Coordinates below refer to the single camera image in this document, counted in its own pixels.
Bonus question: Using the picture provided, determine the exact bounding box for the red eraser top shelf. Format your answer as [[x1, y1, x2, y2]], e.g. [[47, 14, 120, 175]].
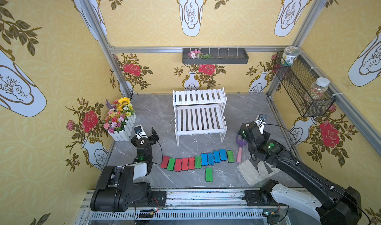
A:
[[188, 157, 195, 170], [160, 155, 170, 169]]

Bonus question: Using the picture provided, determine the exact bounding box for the blue eraser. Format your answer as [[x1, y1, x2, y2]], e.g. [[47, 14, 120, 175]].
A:
[[213, 151, 221, 163], [201, 154, 208, 166], [219, 149, 228, 161], [207, 153, 215, 165]]

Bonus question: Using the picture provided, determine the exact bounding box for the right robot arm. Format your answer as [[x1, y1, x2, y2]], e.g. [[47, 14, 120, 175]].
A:
[[238, 122, 362, 225]]

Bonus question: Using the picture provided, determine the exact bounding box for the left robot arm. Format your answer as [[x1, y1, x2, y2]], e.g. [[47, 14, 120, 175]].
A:
[[90, 125, 159, 213]]

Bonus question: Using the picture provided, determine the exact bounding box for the white wooden two-tier shelf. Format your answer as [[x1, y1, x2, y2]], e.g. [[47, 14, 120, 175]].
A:
[[173, 88, 228, 145]]

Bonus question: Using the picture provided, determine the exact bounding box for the flower bouquet in white planter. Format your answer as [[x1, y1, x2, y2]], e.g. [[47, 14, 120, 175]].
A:
[[104, 98, 137, 141]]

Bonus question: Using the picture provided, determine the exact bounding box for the white gardening glove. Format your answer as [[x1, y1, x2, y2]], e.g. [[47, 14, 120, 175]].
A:
[[237, 159, 281, 186]]

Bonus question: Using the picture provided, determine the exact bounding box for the clear jar white lid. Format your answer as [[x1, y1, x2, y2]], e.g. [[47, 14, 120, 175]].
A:
[[308, 77, 330, 100]]

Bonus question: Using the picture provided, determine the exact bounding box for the jar with patterned label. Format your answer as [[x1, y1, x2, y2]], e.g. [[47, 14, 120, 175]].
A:
[[280, 46, 301, 67]]

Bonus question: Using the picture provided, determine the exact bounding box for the purple garden fork pink handle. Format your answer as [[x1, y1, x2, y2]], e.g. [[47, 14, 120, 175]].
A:
[[236, 134, 248, 164]]

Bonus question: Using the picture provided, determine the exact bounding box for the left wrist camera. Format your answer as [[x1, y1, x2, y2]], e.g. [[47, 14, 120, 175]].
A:
[[134, 125, 148, 140]]

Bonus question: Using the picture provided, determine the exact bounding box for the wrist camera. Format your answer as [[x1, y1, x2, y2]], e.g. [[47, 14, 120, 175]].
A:
[[134, 125, 148, 140], [256, 114, 267, 134]]

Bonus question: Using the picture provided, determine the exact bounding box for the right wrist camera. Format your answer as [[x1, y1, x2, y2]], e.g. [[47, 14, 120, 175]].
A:
[[256, 114, 267, 134]]

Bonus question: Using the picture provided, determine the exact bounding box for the black wire wall basket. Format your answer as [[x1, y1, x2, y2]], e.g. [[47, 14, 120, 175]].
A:
[[273, 52, 336, 118]]

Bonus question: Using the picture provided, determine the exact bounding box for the grey wall tray with flowers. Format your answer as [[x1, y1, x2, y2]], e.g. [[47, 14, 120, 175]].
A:
[[182, 47, 249, 65]]

